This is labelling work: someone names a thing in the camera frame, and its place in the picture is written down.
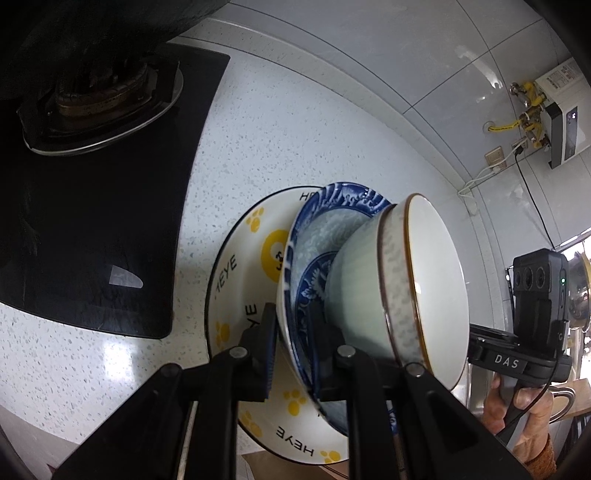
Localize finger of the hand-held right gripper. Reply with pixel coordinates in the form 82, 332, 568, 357
469, 324, 515, 345

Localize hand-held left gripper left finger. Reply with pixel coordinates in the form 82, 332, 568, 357
51, 302, 280, 480

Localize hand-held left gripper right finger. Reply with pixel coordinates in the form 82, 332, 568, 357
307, 305, 532, 480

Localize white bowl with brown rim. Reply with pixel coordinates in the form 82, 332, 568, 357
325, 193, 471, 393

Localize white plate with yellow bears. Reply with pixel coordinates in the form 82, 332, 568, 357
204, 186, 352, 464

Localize blue patterned plate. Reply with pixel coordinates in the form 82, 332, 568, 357
276, 181, 403, 437

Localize person's right forearm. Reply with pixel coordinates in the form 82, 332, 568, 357
521, 435, 561, 480

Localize person's right hand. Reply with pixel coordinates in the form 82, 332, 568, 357
482, 375, 555, 459

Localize metal pot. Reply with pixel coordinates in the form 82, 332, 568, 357
568, 251, 591, 334

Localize steel mug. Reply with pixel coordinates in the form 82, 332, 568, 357
551, 387, 579, 422

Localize tan wooden board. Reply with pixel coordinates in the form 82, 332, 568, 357
240, 451, 354, 480

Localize white water heater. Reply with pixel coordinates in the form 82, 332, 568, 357
534, 56, 591, 170

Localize brass pipe valves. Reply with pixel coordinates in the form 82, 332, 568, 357
509, 81, 551, 149

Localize black glass gas hob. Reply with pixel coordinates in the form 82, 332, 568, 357
0, 43, 232, 341

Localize black wok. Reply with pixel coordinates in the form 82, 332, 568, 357
0, 0, 234, 100

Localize black cable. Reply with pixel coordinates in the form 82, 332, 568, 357
514, 150, 558, 251

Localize white cable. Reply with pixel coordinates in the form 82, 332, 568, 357
458, 161, 505, 200

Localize gas burner with metal ring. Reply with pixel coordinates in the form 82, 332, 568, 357
17, 54, 185, 156

